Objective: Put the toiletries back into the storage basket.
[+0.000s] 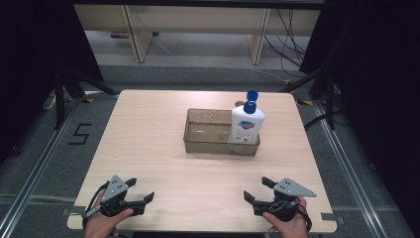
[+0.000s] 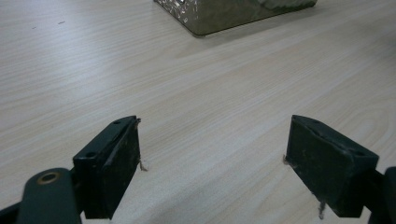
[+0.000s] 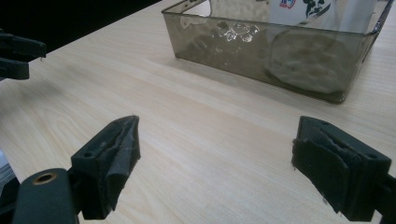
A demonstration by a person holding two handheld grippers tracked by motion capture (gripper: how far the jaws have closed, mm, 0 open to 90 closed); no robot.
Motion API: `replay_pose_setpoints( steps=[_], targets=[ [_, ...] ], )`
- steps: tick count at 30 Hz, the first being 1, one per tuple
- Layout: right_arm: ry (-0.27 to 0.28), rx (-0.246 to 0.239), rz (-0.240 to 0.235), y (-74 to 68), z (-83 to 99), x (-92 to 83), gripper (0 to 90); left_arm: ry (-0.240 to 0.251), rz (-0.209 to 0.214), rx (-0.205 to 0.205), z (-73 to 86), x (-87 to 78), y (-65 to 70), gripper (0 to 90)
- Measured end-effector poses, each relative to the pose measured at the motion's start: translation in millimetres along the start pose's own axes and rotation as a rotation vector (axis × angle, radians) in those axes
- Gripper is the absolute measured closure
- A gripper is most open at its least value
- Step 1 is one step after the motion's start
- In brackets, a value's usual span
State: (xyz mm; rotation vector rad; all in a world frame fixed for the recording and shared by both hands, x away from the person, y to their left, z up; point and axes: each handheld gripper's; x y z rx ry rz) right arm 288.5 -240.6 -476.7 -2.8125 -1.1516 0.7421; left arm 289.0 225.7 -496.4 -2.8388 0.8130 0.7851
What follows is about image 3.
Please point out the white bottle with blue pump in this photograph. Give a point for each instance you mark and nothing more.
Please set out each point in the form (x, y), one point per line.
(327, 15)

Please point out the smoky clear plastic box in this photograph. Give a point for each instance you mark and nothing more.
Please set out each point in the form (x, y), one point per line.
(218, 49)

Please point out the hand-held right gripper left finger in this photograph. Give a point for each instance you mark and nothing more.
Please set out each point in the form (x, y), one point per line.
(106, 165)

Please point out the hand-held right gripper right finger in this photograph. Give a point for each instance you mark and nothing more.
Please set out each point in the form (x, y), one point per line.
(339, 165)

